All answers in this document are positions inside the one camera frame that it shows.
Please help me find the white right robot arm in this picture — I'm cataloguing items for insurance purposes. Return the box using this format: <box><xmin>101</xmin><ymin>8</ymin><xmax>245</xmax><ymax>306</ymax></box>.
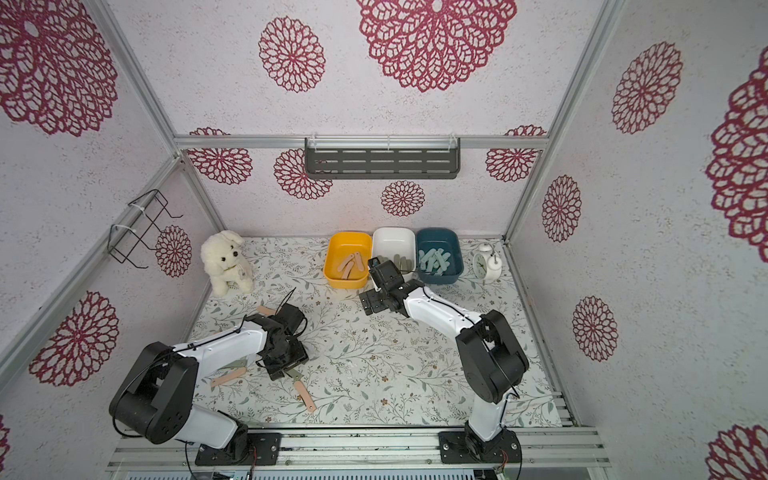
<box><xmin>359</xmin><ymin>257</ymin><xmax>530</xmax><ymax>443</ymax></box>

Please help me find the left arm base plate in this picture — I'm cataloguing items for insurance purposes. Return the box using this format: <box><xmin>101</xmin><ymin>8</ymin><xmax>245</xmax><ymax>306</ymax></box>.
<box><xmin>194</xmin><ymin>432</ymin><xmax>282</xmax><ymax>467</ymax></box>

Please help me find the white plush dog toy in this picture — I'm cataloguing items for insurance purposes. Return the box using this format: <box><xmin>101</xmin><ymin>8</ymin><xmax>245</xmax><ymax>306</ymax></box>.
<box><xmin>200</xmin><ymin>230</ymin><xmax>254</xmax><ymax>297</ymax></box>

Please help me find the white alarm clock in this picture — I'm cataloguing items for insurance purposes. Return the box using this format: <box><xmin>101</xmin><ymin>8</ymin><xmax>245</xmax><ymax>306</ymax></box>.
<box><xmin>472</xmin><ymin>243</ymin><xmax>503</xmax><ymax>282</ymax></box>

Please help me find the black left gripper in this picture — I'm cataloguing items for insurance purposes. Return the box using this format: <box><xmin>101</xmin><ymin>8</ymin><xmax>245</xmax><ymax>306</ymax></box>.
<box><xmin>264</xmin><ymin>337</ymin><xmax>311</xmax><ymax>381</ymax></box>

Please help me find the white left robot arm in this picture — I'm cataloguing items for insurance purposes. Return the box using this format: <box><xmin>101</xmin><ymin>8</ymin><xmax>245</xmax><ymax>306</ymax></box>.
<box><xmin>108</xmin><ymin>304</ymin><xmax>308</xmax><ymax>452</ymax></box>

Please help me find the black wire wall rack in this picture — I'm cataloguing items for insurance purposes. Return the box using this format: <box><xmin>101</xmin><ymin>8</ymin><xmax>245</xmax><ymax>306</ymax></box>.
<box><xmin>106</xmin><ymin>188</ymin><xmax>183</xmax><ymax>270</ymax></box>

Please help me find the grey wall shelf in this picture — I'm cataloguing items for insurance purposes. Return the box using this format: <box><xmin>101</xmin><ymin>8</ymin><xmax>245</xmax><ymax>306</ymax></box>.
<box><xmin>304</xmin><ymin>136</ymin><xmax>461</xmax><ymax>180</ymax></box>

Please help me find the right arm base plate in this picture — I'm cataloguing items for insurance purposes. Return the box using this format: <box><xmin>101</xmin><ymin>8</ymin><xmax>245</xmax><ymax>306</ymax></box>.
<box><xmin>438</xmin><ymin>429</ymin><xmax>522</xmax><ymax>464</ymax></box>

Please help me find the white storage box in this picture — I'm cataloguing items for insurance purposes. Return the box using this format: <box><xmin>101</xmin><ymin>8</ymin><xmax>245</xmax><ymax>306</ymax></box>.
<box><xmin>372</xmin><ymin>227</ymin><xmax>417</xmax><ymax>281</ymax></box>

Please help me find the dark teal storage box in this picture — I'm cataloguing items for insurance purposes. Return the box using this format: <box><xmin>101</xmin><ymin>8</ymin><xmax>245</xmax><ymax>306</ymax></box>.
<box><xmin>416</xmin><ymin>227</ymin><xmax>464</xmax><ymax>285</ymax></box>

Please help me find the yellow storage box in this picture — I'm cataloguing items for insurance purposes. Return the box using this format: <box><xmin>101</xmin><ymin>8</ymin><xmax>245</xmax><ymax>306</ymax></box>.
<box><xmin>323</xmin><ymin>231</ymin><xmax>373</xmax><ymax>290</ymax></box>

